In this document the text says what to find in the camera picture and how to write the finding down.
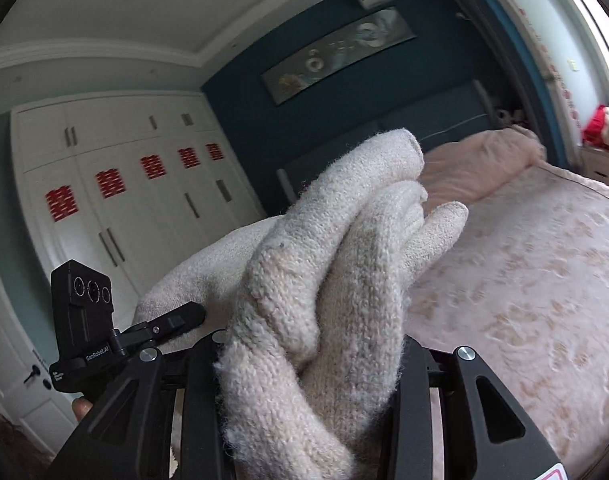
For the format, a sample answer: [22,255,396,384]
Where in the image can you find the teal upholstered headboard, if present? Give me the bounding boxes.
[276,80,498,204]

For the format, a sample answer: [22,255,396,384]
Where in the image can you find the person's left hand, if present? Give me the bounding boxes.
[71,396,93,422]

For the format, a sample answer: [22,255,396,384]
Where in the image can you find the wall picture with flowers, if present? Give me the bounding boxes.
[262,6,416,105]

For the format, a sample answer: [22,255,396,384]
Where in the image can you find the red cloth by window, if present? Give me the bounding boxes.
[582,105,609,150]

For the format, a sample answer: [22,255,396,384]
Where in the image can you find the pink folded duvet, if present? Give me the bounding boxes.
[419,126,547,212]

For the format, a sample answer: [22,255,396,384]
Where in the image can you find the pink floral bed blanket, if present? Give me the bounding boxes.
[403,161,609,478]

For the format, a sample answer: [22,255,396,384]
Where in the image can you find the white door with handle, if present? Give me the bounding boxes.
[0,278,77,457]

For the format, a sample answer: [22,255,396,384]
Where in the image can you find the white wardrobe with red stickers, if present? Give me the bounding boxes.
[10,91,264,315]

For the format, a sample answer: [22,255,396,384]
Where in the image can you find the cream knit sweater black hearts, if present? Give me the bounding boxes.
[134,148,469,479]

